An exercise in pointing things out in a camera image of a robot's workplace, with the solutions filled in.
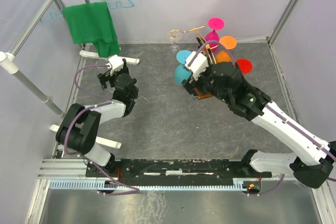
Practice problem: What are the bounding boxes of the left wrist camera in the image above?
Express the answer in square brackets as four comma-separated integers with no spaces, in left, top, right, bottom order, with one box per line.
[106,55,125,75]

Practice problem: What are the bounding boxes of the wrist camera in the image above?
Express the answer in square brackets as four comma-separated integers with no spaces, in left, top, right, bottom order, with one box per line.
[106,55,125,75]
[184,51,209,80]

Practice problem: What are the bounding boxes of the blue plastic wine glass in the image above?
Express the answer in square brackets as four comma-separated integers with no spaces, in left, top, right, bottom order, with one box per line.
[174,50,192,85]

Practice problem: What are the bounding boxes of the gold wire wine glass rack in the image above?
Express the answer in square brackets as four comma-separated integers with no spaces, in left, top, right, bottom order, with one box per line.
[169,24,237,101]

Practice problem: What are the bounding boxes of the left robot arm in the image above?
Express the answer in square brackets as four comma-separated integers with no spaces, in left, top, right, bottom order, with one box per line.
[56,55,139,177]

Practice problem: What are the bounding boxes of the pink plastic wine glass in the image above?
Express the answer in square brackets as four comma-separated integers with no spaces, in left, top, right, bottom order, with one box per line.
[205,17,225,41]

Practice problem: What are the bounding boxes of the orange plastic wine glass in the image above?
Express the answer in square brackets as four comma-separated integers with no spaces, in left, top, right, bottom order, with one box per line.
[215,36,237,63]

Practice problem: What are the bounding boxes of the green cloth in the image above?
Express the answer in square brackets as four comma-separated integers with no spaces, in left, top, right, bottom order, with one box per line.
[62,2,121,58]

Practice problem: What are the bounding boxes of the clear wine glass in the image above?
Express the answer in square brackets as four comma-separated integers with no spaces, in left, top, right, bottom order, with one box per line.
[96,59,115,93]

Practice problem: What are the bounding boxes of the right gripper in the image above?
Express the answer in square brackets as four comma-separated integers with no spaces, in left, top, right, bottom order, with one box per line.
[181,61,232,104]

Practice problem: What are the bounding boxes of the white clothes rack stand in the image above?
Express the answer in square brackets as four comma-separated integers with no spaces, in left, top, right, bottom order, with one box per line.
[0,0,140,150]

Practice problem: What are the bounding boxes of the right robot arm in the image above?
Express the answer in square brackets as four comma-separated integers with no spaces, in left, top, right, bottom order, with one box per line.
[174,62,335,188]

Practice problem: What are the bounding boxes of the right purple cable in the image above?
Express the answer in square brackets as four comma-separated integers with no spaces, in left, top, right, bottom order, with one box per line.
[188,40,336,197]

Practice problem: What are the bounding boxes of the small clear glass at back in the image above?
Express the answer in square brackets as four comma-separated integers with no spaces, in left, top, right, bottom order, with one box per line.
[169,30,182,53]

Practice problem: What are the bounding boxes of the red plastic wine glass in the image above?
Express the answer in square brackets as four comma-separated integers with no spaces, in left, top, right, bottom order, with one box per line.
[235,58,254,74]

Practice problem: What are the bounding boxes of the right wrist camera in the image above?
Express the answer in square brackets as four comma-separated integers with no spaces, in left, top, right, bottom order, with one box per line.
[184,51,209,80]

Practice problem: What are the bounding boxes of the light blue cable duct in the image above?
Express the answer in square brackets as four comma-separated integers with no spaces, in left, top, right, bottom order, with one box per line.
[49,175,248,191]

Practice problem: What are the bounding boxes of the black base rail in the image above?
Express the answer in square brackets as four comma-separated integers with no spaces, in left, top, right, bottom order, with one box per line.
[85,158,272,187]

